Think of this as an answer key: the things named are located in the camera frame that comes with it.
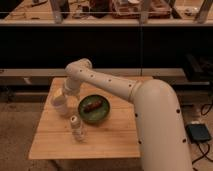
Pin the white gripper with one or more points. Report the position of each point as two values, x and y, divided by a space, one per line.
59 96

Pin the white ceramic cup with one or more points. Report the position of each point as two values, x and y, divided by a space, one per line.
60 108

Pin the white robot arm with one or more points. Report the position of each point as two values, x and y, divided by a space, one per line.
160 128

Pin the brown sausage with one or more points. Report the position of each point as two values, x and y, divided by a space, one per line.
92 106

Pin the green bowl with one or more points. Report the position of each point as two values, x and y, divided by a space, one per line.
97 115

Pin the wooden table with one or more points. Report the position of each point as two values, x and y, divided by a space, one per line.
114 138

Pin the long wooden workbench shelf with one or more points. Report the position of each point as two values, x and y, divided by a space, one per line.
112 13

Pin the black foot pedal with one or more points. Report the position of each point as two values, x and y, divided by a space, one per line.
198 133

